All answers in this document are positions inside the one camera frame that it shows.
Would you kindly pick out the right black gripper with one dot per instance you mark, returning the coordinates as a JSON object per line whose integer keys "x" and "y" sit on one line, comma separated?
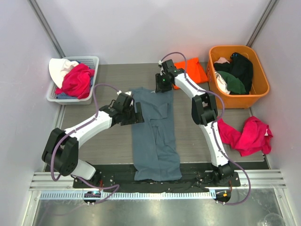
{"x": 162, "y": 87}

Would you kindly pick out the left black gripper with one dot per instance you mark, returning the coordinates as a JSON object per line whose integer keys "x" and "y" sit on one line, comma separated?
{"x": 135, "y": 114}

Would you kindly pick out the orange t shirt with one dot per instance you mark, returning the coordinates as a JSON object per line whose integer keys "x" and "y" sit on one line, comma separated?
{"x": 196, "y": 71}

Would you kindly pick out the grey-blue t shirt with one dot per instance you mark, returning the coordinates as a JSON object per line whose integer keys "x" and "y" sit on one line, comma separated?
{"x": 153, "y": 141}

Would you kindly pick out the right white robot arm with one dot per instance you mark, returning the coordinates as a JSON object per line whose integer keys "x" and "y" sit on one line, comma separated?
{"x": 203, "y": 112}

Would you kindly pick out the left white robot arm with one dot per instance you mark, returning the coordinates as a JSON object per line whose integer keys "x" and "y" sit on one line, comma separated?
{"x": 61, "y": 152}

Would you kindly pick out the white garment in tub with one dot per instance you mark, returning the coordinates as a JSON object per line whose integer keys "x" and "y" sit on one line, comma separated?
{"x": 222, "y": 84}

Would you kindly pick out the dark green garment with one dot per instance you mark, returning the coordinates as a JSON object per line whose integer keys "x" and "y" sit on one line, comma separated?
{"x": 235, "y": 86}

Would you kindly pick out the pink shirt in basket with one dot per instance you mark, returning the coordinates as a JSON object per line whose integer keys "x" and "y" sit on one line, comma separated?
{"x": 77, "y": 82}

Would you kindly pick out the white perforated basket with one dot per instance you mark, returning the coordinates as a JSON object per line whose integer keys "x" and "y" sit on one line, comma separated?
{"x": 92, "y": 62}

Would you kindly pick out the black garment in tub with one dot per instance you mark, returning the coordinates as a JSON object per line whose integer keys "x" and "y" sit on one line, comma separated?
{"x": 240, "y": 67}

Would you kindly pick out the blue cloth in basket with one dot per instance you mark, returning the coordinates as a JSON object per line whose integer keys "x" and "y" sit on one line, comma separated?
{"x": 62, "y": 96}

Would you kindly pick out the white cloth in basket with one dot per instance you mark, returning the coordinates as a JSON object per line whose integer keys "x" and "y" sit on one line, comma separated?
{"x": 58, "y": 68}

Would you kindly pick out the orange plastic tub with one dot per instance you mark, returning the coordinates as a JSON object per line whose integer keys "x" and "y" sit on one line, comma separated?
{"x": 260, "y": 86}

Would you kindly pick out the pink shirt on table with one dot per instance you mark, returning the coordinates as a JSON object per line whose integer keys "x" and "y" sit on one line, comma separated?
{"x": 255, "y": 136}

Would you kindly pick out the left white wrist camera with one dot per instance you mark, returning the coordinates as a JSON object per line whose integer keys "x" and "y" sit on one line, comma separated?
{"x": 129, "y": 93}

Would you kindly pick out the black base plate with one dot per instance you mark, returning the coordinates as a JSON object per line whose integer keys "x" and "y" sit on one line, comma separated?
{"x": 196, "y": 177}

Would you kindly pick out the white slotted cable duct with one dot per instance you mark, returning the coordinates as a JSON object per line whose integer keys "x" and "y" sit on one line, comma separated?
{"x": 92, "y": 195}

